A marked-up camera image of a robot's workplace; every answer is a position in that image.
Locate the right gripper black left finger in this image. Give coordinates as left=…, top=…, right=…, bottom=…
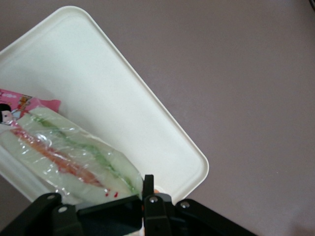
left=0, top=193, right=144, bottom=236

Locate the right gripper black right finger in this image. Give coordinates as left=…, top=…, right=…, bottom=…
left=142, top=174, right=258, bottom=236

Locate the plastic sandwich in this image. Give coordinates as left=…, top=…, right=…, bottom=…
left=0, top=106, right=144, bottom=206

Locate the cream plastic serving tray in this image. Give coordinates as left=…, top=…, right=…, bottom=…
left=0, top=5, right=210, bottom=207

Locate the pink cartoon snack pack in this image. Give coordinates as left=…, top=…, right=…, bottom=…
left=0, top=88, right=62, bottom=132

